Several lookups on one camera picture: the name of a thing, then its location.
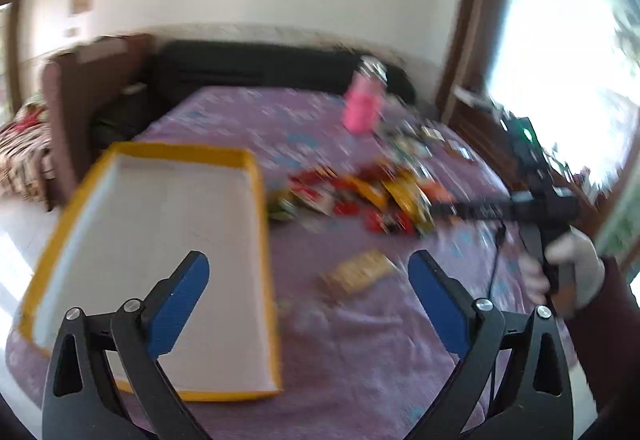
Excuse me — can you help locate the tan biscuit packet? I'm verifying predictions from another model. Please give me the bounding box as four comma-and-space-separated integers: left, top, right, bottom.
322, 249, 397, 296

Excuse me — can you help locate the dark red sleeve forearm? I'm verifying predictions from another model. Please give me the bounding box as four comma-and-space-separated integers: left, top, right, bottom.
567, 258, 639, 412

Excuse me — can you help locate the right gloved hand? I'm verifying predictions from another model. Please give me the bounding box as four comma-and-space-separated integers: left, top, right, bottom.
518, 228, 605, 320

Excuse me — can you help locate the purple floral tablecloth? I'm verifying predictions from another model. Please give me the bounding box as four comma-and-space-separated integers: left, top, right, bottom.
4, 86, 597, 440

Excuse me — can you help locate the pink sleeved water bottle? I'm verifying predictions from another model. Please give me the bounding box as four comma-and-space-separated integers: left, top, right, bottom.
342, 56, 387, 134

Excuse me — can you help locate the yellow shallow cardboard tray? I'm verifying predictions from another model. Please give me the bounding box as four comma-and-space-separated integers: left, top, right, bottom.
17, 142, 283, 402

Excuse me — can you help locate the patterned blanket daybed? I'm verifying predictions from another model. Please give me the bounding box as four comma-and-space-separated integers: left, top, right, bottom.
0, 100, 55, 208

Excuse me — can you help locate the mauve armchair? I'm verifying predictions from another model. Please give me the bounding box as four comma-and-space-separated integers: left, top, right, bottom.
41, 34, 155, 206

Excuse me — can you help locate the black leather sofa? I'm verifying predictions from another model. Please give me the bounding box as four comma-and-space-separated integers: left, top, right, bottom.
89, 39, 418, 151

